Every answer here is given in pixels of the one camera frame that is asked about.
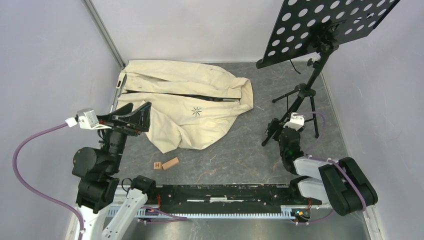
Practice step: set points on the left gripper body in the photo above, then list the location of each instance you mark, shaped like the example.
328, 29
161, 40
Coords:
119, 125

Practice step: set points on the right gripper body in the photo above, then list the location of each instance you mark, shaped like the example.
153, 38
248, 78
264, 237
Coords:
277, 135

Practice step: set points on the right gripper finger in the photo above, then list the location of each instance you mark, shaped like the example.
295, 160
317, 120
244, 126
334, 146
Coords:
274, 124
270, 135

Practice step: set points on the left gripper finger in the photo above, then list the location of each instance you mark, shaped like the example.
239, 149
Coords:
123, 113
140, 118

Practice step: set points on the cream zip-up jacket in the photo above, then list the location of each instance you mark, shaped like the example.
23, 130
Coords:
193, 105

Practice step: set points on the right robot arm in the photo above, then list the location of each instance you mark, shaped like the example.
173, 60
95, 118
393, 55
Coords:
339, 182

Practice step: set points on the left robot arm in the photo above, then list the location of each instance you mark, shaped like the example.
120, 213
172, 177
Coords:
96, 169

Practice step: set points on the wooden letter cube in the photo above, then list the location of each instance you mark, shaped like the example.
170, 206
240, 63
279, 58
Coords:
157, 166

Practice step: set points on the wooden rectangular block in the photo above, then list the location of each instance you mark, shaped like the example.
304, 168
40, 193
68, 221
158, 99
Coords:
170, 163

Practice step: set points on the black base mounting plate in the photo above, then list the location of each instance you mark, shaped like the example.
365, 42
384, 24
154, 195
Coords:
226, 198

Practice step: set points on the black perforated music stand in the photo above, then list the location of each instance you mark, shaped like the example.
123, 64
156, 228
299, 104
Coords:
318, 26

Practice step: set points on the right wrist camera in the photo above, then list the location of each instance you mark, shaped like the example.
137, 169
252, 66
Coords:
296, 121

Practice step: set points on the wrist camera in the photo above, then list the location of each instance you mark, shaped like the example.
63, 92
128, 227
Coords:
296, 121
86, 119

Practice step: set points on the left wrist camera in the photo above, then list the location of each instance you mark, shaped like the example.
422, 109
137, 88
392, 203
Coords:
86, 119

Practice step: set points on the white slotted cable duct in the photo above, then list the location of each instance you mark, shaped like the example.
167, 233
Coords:
284, 213

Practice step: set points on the aluminium frame rail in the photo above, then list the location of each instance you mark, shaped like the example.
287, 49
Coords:
102, 29

